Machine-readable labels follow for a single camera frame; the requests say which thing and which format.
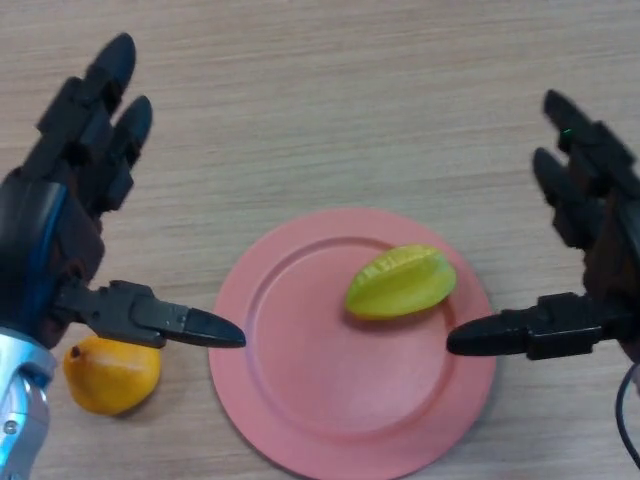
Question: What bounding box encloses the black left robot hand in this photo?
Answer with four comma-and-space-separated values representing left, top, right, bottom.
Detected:
0, 32, 247, 351

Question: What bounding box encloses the pink round plate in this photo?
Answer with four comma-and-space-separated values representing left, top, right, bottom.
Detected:
208, 208, 498, 480

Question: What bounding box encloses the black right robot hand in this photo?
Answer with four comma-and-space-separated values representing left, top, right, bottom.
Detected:
445, 88, 640, 369

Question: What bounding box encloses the orange pear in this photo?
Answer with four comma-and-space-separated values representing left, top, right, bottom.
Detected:
62, 334, 162, 417

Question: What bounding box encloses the yellow starfruit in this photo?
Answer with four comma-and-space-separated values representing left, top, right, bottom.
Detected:
344, 243, 459, 321

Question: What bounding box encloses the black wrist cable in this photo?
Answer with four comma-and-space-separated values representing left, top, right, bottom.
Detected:
614, 359, 640, 466

